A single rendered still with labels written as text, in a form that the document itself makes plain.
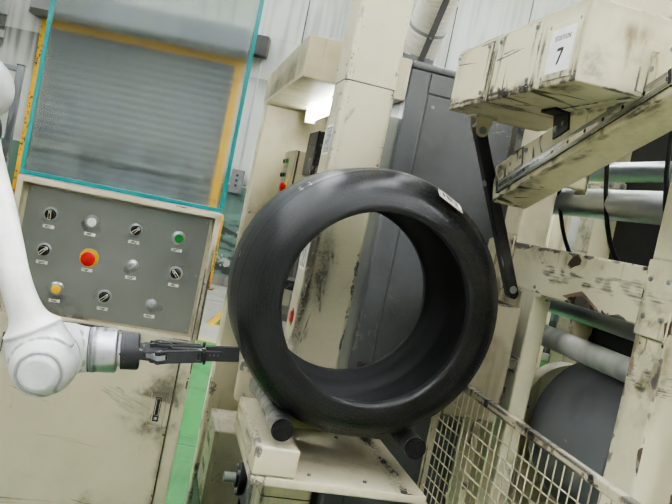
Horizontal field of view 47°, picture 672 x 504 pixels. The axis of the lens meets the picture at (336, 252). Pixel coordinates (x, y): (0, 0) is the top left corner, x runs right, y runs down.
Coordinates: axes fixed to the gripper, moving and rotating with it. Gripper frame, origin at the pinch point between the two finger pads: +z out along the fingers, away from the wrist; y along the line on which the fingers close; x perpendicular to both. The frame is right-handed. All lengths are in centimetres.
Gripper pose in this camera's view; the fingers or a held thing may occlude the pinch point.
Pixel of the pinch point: (222, 353)
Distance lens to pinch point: 162.0
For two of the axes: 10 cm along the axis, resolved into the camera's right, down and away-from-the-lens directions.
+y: -2.1, -1.0, 9.7
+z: 9.7, 0.6, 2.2
